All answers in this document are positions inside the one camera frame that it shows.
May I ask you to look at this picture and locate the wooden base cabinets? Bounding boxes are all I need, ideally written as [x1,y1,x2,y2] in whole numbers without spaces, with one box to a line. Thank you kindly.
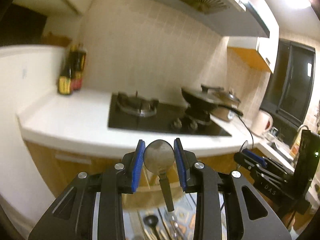
[29,139,312,239]

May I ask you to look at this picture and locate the black power cable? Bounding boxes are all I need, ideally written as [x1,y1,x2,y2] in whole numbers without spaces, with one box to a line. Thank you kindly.
[237,114,254,156]

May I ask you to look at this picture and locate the dark sauce bottle red label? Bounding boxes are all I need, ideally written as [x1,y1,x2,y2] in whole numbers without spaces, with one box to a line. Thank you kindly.
[73,43,87,91]

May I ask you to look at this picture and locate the grey range hood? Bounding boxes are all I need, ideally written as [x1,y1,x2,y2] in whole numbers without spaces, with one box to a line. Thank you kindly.
[154,0,270,38]

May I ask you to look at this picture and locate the metal spoon black handle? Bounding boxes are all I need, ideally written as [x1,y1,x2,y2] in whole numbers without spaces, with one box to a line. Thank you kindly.
[144,139,175,212]

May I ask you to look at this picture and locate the dark window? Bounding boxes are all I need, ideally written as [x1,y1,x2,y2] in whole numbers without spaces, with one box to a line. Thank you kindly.
[260,38,316,138]

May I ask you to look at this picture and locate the white orange wall cabinet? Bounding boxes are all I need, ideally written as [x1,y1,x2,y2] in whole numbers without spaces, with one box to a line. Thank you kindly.
[227,0,279,73]

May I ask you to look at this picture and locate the white electric kettle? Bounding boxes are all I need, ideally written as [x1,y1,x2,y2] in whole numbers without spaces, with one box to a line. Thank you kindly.
[250,110,273,137]

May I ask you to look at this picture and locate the black gas stove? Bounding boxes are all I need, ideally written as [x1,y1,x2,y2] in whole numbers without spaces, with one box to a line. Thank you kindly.
[108,92,231,137]

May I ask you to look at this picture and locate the black wok with lid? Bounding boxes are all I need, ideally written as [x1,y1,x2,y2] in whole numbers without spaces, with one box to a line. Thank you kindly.
[181,87,244,116]

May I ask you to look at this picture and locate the black ladle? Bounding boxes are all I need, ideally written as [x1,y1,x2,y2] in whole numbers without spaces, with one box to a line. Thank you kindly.
[143,215,161,240]

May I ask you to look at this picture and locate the dark sauce bottle yellow label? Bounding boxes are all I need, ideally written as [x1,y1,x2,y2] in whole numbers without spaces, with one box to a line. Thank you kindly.
[58,50,73,95]

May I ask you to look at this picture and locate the beige rice cooker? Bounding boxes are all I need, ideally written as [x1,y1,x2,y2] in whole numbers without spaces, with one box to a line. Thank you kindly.
[211,90,241,122]

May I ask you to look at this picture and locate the patterned blue table mat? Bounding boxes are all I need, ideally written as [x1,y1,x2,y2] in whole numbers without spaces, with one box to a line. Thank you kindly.
[122,192,197,239]

